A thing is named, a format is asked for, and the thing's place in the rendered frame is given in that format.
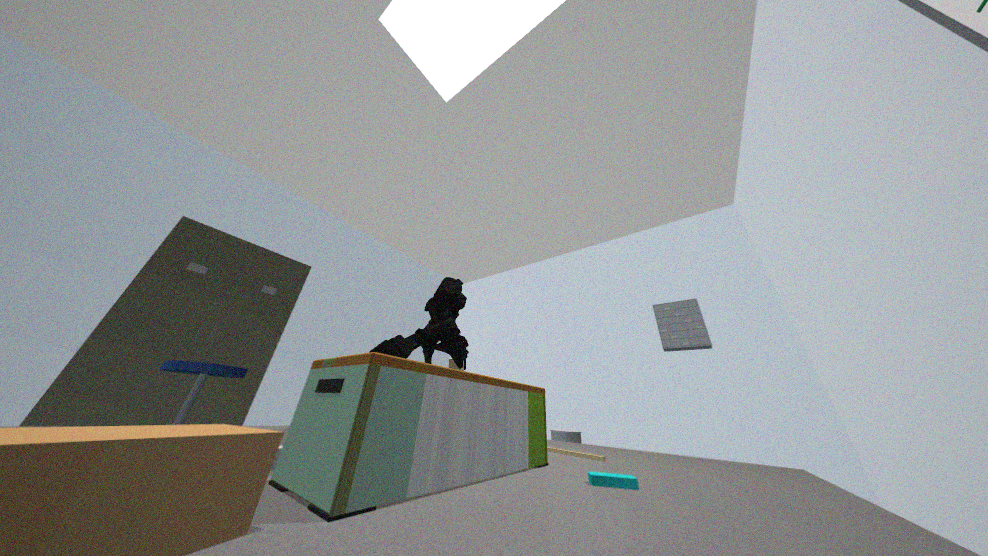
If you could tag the small teal block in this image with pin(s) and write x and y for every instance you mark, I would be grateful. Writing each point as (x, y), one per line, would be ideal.
(613, 480)

